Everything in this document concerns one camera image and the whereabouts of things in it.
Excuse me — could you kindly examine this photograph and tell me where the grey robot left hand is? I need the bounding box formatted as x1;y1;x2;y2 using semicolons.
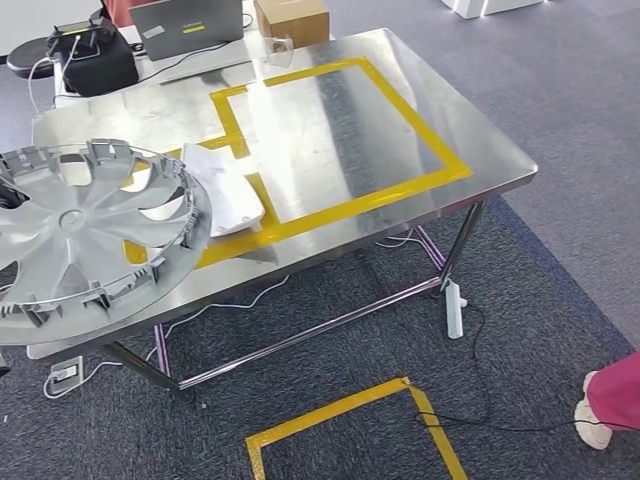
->
0;182;30;211

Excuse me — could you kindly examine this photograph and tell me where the silver plastic wheel hubcap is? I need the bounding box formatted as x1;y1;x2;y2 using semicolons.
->
0;137;214;347

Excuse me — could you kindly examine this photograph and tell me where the white plastic part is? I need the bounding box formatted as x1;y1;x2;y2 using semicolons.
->
180;142;266;238

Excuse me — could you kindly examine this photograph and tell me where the stainless steel workbench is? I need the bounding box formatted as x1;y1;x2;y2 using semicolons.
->
27;27;540;393

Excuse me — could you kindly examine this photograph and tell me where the black round stool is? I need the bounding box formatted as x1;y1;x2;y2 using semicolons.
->
7;36;57;81

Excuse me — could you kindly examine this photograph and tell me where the black bag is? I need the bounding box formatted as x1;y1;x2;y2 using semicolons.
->
60;29;140;99

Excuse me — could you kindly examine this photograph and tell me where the black controller device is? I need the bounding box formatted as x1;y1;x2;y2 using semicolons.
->
46;18;117;58

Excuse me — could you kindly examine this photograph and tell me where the floor socket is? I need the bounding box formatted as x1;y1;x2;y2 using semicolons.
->
48;356;85;397

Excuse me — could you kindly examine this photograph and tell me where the white desk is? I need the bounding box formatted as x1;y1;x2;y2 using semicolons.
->
50;26;257;111

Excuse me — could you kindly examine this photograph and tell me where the grey laptop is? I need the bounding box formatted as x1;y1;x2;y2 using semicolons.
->
128;0;245;62

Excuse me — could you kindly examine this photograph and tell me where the small yellow tape rectangle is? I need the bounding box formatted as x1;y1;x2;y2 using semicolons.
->
122;135;281;270

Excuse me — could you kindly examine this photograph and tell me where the clear plastic cup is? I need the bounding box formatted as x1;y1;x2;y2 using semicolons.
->
263;36;296;69

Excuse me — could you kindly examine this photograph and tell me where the cardboard box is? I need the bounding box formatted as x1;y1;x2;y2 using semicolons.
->
254;0;331;50

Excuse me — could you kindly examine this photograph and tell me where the yellow floor tape square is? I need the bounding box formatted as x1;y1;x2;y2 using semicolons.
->
245;376;469;480

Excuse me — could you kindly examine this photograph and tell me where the large yellow tape rectangle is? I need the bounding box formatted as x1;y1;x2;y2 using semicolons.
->
210;56;473;250

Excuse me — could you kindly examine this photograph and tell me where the white power strip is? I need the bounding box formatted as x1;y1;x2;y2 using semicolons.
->
445;278;469;341

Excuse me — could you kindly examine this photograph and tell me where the person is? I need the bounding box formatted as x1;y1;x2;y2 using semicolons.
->
574;351;640;452

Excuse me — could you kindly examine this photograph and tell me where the white charging cable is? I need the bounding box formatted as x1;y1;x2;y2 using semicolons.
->
27;34;82;114

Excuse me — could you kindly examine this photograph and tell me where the black laptop cable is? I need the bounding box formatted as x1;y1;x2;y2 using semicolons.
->
137;13;255;87

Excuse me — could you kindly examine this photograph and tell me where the white floor cable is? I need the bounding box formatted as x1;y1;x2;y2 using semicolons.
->
42;228;444;400

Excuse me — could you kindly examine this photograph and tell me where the black floor cable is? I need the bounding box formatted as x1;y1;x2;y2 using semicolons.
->
414;301;640;437

